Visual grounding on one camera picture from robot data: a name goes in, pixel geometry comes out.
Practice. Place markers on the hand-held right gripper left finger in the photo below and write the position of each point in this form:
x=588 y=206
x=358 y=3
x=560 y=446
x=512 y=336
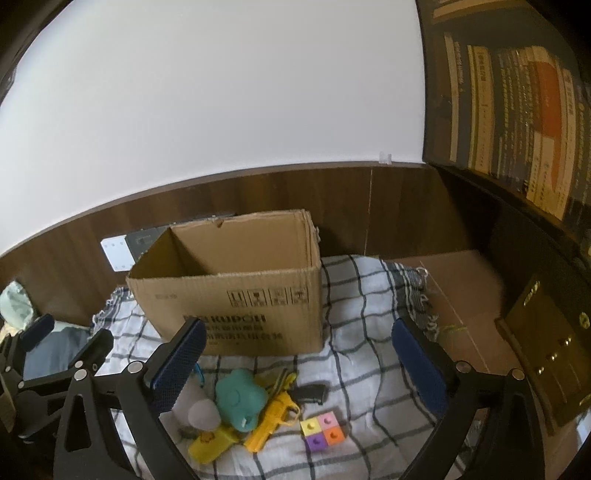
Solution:
x=178 y=369

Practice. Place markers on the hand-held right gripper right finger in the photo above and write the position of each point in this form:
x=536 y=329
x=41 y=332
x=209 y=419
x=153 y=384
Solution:
x=420 y=369

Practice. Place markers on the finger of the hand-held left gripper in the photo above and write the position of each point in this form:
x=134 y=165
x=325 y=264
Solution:
x=39 y=330
x=98 y=344

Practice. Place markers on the pale pink ball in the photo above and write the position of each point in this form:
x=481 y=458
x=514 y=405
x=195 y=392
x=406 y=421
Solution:
x=203 y=414

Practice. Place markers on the teal flower-shaped toy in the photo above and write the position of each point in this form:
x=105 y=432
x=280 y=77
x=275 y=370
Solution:
x=238 y=397

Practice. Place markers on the yellow toy with duck print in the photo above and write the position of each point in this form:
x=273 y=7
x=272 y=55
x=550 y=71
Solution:
x=207 y=445

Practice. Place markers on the yellow toy gun black grip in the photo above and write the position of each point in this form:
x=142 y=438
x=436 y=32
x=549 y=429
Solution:
x=272 y=415

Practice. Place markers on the brown cardboard box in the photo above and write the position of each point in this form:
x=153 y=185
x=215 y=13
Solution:
x=258 y=286

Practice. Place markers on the multicoloured cube block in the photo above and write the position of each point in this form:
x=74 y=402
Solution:
x=323 y=434

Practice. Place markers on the blue-grey cloth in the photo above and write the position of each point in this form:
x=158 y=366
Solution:
x=60 y=350

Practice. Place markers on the light green cloth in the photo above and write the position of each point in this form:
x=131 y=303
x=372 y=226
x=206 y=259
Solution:
x=14 y=300

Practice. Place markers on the plaid black white blanket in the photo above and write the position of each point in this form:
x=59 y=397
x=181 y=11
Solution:
x=364 y=323

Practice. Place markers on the brown cardboard sheet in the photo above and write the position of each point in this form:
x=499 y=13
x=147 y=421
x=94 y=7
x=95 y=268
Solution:
x=466 y=295

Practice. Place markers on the yellow-green plastic toy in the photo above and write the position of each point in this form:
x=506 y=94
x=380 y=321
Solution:
x=276 y=378

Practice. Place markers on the wooden cabinet with brass knobs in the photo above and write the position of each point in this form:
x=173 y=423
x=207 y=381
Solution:
x=549 y=341

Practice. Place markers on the dark bookshelf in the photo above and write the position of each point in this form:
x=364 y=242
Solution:
x=508 y=203

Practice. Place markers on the row of books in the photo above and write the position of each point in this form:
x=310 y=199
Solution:
x=521 y=115

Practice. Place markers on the white wall plate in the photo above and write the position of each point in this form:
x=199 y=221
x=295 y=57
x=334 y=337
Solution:
x=116 y=253

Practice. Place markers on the white wall clip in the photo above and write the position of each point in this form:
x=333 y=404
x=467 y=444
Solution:
x=385 y=158

